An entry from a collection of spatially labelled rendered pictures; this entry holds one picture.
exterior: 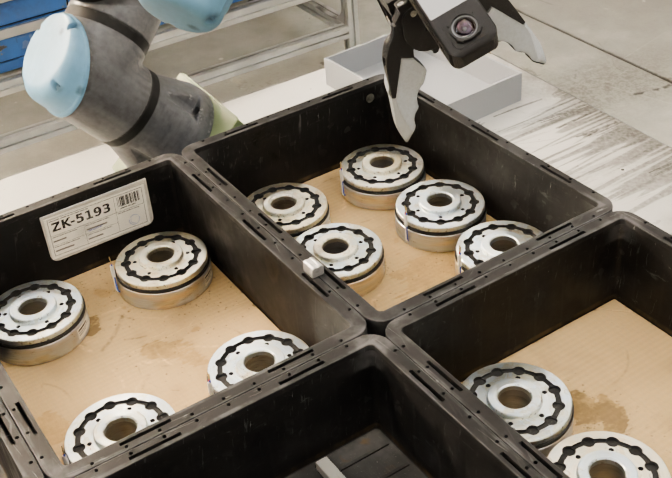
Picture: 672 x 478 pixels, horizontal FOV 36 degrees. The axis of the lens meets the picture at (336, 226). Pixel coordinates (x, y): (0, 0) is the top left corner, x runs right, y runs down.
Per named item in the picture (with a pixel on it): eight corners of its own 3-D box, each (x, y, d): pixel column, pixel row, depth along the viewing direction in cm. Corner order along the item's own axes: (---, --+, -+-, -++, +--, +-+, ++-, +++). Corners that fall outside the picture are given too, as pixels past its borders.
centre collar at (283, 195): (254, 206, 122) (253, 201, 121) (288, 190, 124) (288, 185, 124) (279, 223, 119) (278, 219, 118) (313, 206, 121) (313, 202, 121)
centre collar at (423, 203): (409, 204, 120) (409, 199, 119) (439, 187, 122) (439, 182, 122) (440, 221, 117) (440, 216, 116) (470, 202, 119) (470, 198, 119)
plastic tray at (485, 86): (326, 84, 181) (324, 58, 178) (416, 48, 190) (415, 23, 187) (426, 142, 162) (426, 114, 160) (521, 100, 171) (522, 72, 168)
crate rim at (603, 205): (178, 167, 122) (175, 149, 120) (388, 87, 134) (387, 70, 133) (377, 347, 93) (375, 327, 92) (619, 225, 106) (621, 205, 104)
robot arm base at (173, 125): (121, 162, 152) (68, 130, 146) (179, 75, 152) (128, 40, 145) (168, 201, 141) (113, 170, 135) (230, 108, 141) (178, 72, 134)
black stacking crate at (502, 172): (193, 234, 127) (178, 153, 121) (391, 152, 139) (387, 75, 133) (383, 422, 99) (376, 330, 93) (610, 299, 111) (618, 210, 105)
